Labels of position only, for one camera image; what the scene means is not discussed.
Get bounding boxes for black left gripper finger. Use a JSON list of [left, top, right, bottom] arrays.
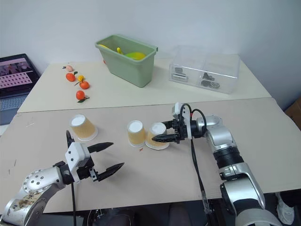
[[97, 162, 125, 182], [87, 142, 114, 155]]

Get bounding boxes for brown cardboard box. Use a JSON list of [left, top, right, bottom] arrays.
[[285, 97, 301, 132]]

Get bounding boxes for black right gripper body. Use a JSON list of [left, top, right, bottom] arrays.
[[172, 117, 189, 145]]

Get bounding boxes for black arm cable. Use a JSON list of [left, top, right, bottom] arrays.
[[65, 129, 78, 226], [180, 103, 214, 226]]

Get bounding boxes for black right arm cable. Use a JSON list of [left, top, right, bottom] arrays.
[[180, 103, 214, 226]]

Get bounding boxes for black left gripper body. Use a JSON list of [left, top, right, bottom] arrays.
[[76, 164, 100, 183]]

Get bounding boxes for ribbed yellow paper cup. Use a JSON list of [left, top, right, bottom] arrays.
[[127, 120, 147, 148], [68, 114, 98, 142], [145, 122, 170, 151]]

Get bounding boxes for open laptop computer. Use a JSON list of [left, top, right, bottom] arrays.
[[0, 53, 41, 126]]

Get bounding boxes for yellow-green toy mango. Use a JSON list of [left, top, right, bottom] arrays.
[[124, 52, 147, 61]]

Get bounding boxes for clear plastic drawer box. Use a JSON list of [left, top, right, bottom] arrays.
[[168, 45, 241, 95]]

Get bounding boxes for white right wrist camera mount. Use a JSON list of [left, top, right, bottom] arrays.
[[171, 102, 192, 140]]

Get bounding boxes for white shoe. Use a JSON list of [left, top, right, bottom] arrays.
[[276, 192, 295, 226]]

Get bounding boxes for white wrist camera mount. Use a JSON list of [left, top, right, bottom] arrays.
[[64, 141, 93, 183], [171, 102, 192, 140]]

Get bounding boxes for green plastic bin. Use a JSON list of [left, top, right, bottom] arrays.
[[95, 34, 158, 89]]

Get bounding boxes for orange toy tangerine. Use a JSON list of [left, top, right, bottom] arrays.
[[75, 90, 90, 103], [65, 71, 78, 82], [75, 81, 91, 90]]

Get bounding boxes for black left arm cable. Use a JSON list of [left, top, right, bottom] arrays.
[[65, 129, 78, 226]]

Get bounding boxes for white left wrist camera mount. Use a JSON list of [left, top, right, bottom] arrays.
[[64, 141, 93, 183]]

